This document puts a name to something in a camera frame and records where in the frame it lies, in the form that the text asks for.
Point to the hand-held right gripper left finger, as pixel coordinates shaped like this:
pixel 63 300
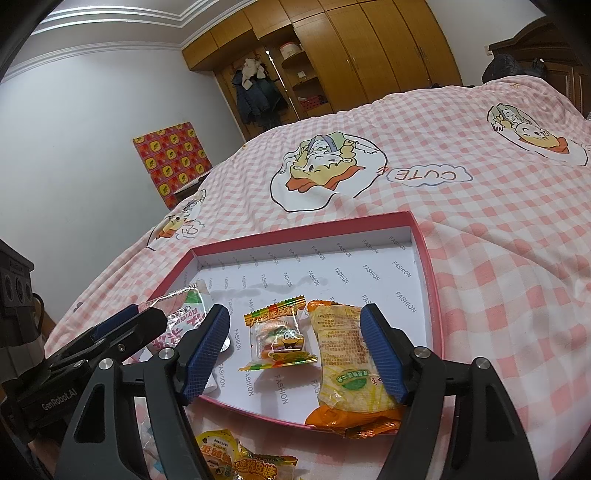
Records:
pixel 205 355

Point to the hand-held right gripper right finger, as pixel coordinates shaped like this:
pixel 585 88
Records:
pixel 383 350

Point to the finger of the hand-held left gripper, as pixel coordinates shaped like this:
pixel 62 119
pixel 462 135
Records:
pixel 124 339
pixel 111 323

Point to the orange rice cracker packet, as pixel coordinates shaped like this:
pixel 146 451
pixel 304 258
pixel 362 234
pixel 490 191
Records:
pixel 346 369

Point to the pink white sausage packet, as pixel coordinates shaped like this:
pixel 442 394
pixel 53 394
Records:
pixel 181 321

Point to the burger gummy candy packet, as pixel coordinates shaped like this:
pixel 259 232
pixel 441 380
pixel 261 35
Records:
pixel 263 468
pixel 277 341

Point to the shallow red cardboard box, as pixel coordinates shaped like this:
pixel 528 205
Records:
pixel 351 277

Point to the dark wooden side table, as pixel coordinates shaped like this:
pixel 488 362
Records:
pixel 191 187

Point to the pink checked printed blanket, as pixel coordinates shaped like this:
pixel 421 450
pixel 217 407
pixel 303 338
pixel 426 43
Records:
pixel 485 221

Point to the red shelf basket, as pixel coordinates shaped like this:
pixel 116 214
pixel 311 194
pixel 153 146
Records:
pixel 312 103

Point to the dark hanging coats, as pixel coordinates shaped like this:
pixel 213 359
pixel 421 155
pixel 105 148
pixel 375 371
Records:
pixel 256 99

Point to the beige hanging scarf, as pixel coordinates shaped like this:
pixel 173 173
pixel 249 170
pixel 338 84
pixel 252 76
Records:
pixel 253 69

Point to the wooden wardrobe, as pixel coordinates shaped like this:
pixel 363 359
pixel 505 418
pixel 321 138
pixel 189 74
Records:
pixel 369 46

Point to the dark bag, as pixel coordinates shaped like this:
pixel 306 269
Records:
pixel 508 69

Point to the round pale storage box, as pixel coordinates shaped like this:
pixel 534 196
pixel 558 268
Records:
pixel 290 49

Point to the dark wooden headboard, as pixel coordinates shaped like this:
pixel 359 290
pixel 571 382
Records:
pixel 554 50

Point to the red yellow patterned wall cloth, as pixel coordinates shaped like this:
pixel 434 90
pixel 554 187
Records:
pixel 171 161

